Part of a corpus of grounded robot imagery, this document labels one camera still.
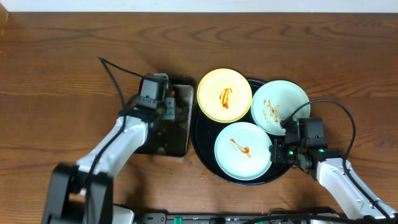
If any light blue plate front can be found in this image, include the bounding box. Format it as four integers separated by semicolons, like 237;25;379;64
214;122;272;180

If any light blue plate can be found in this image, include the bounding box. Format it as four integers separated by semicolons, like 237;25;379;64
251;80;310;136
214;122;272;180

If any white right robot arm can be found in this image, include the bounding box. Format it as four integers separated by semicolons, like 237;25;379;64
269;139;397;222

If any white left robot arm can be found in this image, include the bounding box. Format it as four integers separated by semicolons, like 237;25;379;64
42;95;176;223

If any black rectangular soapy tray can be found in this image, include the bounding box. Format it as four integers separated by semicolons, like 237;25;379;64
136;75;195;157

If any black round tray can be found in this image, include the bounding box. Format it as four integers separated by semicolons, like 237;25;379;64
190;77;296;186

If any yellow plate with ketchup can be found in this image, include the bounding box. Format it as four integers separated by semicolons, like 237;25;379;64
197;68;252;123

